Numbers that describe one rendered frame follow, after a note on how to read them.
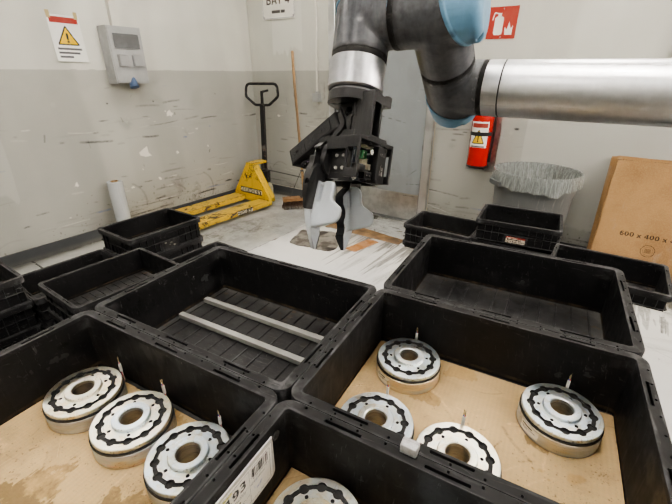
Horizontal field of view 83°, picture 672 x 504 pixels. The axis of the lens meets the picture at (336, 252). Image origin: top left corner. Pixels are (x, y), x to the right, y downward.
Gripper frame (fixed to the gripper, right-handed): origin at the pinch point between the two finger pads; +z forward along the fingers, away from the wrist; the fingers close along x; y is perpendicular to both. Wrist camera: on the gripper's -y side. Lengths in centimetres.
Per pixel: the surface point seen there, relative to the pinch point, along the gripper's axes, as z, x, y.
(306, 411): 19.3, -8.8, 8.8
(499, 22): -157, 237, -86
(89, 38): -115, 41, -313
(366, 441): 19.8, -6.9, 16.3
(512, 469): 25.4, 12.0, 25.9
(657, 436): 15.8, 14.9, 38.6
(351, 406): 22.7, 2.3, 6.8
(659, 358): 19, 75, 36
